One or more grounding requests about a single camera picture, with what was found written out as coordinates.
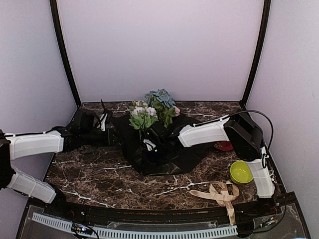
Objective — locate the white pink flower bunch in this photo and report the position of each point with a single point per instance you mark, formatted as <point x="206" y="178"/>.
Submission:
<point x="142" y="116"/>

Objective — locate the grey slotted cable duct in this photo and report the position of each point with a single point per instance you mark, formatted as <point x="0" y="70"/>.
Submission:
<point x="133" y="231"/>

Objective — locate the black wrapping paper sheet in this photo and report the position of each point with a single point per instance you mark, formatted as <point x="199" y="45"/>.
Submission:
<point x="180" y="159"/>

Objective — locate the black frame post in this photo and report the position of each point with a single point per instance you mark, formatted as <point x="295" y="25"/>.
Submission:
<point x="258" y="52"/>
<point x="63" y="51"/>

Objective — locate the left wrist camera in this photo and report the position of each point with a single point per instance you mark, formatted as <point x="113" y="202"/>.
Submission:
<point x="105" y="118"/>

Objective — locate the pink rose stem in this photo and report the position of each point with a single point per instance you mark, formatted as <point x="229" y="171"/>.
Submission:
<point x="177" y="111"/>

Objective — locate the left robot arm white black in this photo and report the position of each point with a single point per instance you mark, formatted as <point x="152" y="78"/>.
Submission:
<point x="86" y="128"/>

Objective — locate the red floral plate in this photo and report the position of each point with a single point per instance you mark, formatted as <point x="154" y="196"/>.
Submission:
<point x="223" y="146"/>

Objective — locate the beige satin ribbon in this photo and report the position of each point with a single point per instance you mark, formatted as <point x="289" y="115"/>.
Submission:
<point x="224" y="198"/>

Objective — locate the black front table rail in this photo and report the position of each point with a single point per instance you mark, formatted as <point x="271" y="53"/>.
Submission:
<point x="193" y="210"/>

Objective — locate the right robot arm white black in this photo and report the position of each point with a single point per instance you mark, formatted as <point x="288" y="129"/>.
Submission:
<point x="245" y="136"/>

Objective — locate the left black frame post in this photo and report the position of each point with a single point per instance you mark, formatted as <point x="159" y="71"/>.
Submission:
<point x="63" y="51"/>

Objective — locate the lime green bowl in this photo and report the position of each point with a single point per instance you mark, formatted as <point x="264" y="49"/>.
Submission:
<point x="240" y="173"/>

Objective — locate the right black frame post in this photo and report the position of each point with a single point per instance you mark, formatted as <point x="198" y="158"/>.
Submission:
<point x="258" y="52"/>

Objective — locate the blue hydrangea flower stem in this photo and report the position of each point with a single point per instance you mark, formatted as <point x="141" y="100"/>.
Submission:
<point x="163" y="104"/>

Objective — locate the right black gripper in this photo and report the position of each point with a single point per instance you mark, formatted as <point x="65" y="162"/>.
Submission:
<point x="150" y="160"/>

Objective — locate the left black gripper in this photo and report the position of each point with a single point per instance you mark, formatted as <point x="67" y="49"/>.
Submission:
<point x="110" y="132"/>

